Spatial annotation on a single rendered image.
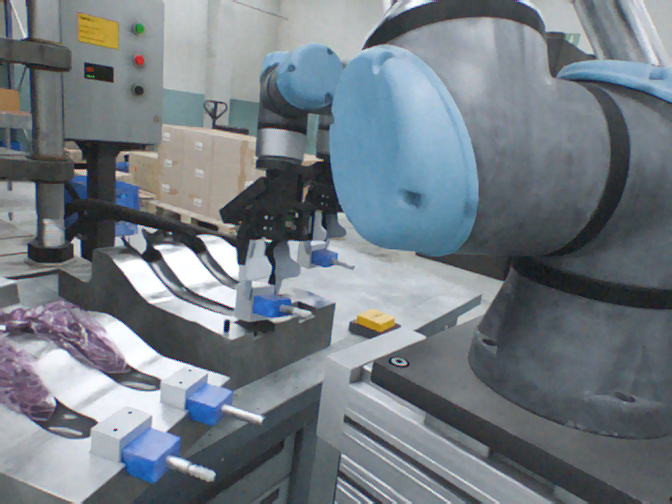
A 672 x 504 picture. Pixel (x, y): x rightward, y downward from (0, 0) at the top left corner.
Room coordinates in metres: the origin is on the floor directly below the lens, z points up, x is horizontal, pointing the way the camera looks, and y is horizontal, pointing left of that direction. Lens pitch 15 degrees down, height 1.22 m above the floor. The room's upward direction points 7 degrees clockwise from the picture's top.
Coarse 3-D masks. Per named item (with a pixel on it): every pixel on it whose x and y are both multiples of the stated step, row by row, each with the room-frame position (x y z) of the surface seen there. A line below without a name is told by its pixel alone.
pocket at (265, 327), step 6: (240, 324) 0.75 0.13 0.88; (246, 324) 0.76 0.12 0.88; (252, 324) 0.77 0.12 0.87; (258, 324) 0.78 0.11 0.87; (264, 324) 0.77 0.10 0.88; (270, 324) 0.76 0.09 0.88; (258, 330) 0.78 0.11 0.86; (264, 330) 0.77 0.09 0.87; (270, 330) 0.76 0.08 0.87; (258, 336) 0.73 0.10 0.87; (264, 336) 0.73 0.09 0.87
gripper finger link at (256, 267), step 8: (256, 240) 0.73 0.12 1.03; (256, 248) 0.73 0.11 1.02; (264, 248) 0.72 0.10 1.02; (248, 256) 0.72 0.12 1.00; (256, 256) 0.72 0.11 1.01; (264, 256) 0.72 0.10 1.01; (248, 264) 0.72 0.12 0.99; (256, 264) 0.72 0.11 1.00; (264, 264) 0.71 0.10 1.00; (240, 272) 0.72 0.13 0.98; (248, 272) 0.72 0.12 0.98; (256, 272) 0.71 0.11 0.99; (264, 272) 0.70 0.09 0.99; (240, 280) 0.72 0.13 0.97; (248, 280) 0.71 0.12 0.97; (248, 288) 0.72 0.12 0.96; (248, 296) 0.72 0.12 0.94
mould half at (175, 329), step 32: (96, 256) 0.88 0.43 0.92; (128, 256) 0.88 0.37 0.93; (192, 256) 0.96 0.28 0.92; (224, 256) 1.01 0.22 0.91; (64, 288) 0.95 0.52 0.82; (96, 288) 0.88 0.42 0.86; (128, 288) 0.83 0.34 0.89; (160, 288) 0.84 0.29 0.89; (192, 288) 0.87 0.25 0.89; (224, 288) 0.90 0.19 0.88; (288, 288) 0.94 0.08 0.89; (128, 320) 0.82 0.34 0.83; (160, 320) 0.77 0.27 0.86; (192, 320) 0.73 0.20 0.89; (288, 320) 0.78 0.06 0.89; (320, 320) 0.85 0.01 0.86; (160, 352) 0.77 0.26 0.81; (192, 352) 0.72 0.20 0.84; (224, 352) 0.68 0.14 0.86; (256, 352) 0.72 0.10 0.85; (288, 352) 0.79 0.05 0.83
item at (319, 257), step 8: (312, 248) 1.03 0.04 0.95; (320, 248) 1.05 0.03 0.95; (304, 256) 1.04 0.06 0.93; (312, 256) 1.03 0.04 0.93; (320, 256) 1.02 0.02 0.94; (328, 256) 1.01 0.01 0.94; (336, 256) 1.03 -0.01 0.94; (304, 264) 1.03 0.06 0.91; (312, 264) 1.04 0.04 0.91; (320, 264) 1.01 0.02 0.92; (328, 264) 1.01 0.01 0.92; (336, 264) 1.01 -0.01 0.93; (344, 264) 1.00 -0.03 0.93
